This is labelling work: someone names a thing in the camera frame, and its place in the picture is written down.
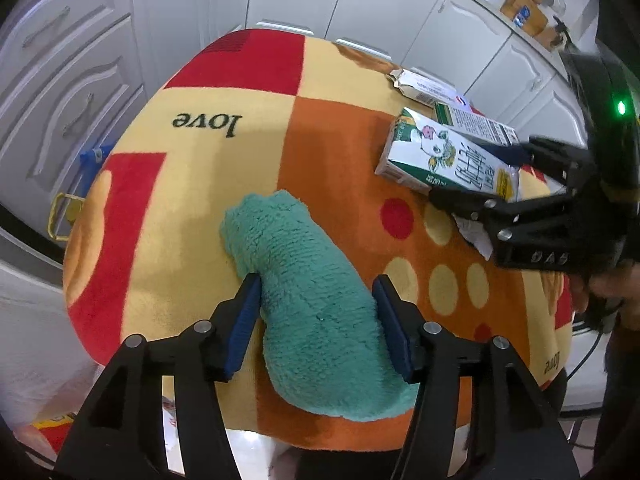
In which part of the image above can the red floor item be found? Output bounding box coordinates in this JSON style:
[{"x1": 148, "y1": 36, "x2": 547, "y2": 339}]
[{"x1": 31, "y1": 411, "x2": 78, "y2": 455}]

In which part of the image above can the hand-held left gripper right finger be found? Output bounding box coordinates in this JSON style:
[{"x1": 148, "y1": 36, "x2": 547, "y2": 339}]
[{"x1": 371, "y1": 275, "x2": 581, "y2": 480}]

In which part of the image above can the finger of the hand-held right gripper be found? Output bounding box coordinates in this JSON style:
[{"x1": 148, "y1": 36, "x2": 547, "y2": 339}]
[
  {"x1": 479, "y1": 135, "x2": 597, "y2": 192},
  {"x1": 427, "y1": 185, "x2": 577, "y2": 244}
]

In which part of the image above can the printed checkered blanket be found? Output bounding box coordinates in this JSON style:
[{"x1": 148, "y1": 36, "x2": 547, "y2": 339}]
[{"x1": 62, "y1": 28, "x2": 574, "y2": 455}]

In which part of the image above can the black cable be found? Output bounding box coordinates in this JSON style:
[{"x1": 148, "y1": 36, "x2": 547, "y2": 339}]
[{"x1": 564, "y1": 329, "x2": 607, "y2": 388}]

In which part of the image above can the flat white cardboard box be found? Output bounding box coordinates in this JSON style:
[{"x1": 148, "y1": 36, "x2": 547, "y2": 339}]
[{"x1": 389, "y1": 68, "x2": 472, "y2": 109}]

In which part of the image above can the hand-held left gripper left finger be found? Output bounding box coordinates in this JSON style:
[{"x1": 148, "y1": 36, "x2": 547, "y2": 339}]
[{"x1": 55, "y1": 274, "x2": 264, "y2": 480}]

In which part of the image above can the crumpled white paper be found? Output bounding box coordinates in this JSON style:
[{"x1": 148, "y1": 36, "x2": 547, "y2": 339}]
[{"x1": 451, "y1": 211, "x2": 497, "y2": 262}]

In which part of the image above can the green and white carton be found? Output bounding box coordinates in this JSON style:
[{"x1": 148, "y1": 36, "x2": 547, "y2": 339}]
[{"x1": 434, "y1": 101, "x2": 519, "y2": 147}]

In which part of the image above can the green fluffy cloth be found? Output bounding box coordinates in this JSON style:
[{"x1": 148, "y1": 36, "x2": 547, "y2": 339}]
[{"x1": 221, "y1": 189, "x2": 423, "y2": 423}]

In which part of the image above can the wooden cutting board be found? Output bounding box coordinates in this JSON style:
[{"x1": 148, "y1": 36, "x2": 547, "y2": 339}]
[{"x1": 500, "y1": 0, "x2": 549, "y2": 37}]

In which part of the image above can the person's right hand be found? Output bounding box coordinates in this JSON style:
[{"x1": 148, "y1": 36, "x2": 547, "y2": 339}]
[{"x1": 570, "y1": 261, "x2": 640, "y2": 320}]

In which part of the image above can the floral white milk carton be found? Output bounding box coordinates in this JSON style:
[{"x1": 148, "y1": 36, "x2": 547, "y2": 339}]
[{"x1": 374, "y1": 107, "x2": 522, "y2": 204}]

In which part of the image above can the wooden knife block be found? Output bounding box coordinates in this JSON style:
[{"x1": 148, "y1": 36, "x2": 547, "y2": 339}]
[{"x1": 540, "y1": 15, "x2": 569, "y2": 52}]

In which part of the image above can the person's right forearm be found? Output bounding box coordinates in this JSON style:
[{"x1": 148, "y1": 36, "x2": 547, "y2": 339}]
[{"x1": 592, "y1": 317, "x2": 640, "y2": 480}]

